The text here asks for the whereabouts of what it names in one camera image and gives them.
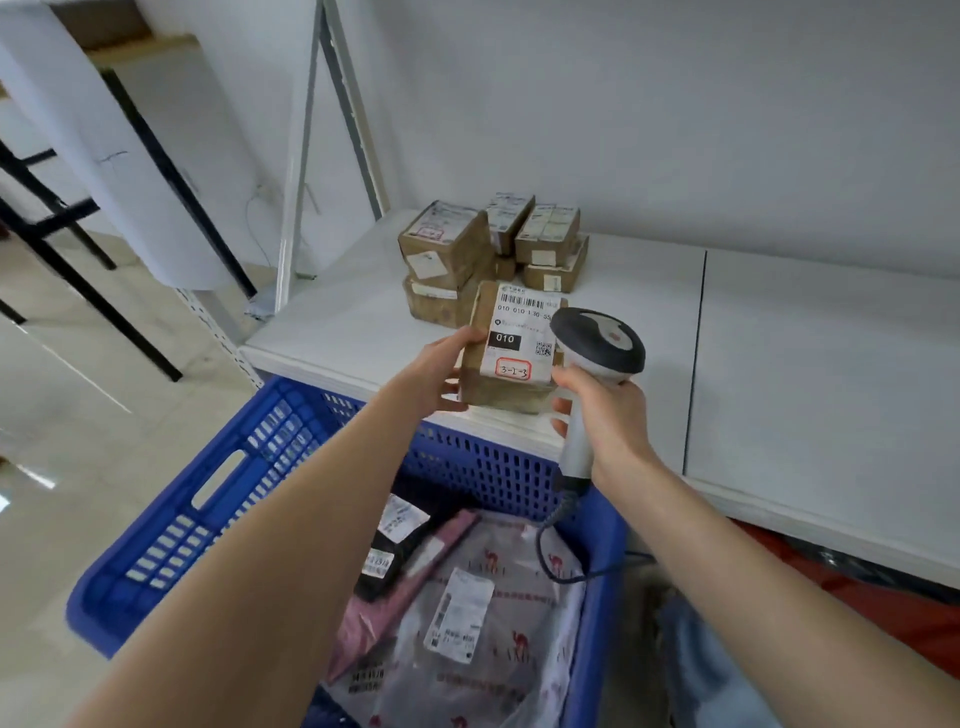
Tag black metal table frame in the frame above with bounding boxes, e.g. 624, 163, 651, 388
0, 67, 261, 384

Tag white metal shelf rack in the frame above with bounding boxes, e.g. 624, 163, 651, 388
238, 0, 960, 592

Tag person's right forearm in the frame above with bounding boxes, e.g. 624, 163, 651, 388
592, 446, 960, 728

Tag person's right hand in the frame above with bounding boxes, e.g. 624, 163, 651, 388
549, 366, 663, 481

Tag person's left forearm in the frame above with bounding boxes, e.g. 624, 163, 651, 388
67, 378, 432, 728

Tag wooden table board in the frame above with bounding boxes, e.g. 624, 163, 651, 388
51, 0, 202, 70

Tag pile of small cardboard boxes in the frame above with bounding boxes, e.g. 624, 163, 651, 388
396, 192, 591, 330

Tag person's left hand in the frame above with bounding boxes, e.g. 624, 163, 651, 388
391, 326, 489, 420

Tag pink mailer bag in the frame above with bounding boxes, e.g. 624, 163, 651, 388
326, 510, 482, 685

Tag black scanner cable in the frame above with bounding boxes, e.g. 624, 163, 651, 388
533, 489, 655, 587

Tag person's blue jeans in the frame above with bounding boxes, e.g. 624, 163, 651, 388
658, 591, 785, 728

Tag blue plastic crate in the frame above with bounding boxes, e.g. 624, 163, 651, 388
66, 375, 631, 728

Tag grey handheld barcode scanner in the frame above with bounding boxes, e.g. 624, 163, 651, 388
549, 307, 648, 498

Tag labelled brown parcel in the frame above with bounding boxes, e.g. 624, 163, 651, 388
457, 280, 570, 416

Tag clear red-printed mailer bag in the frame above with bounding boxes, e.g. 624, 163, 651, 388
322, 513, 588, 728

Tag black mailer bag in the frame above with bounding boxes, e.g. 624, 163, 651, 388
352, 491, 453, 603

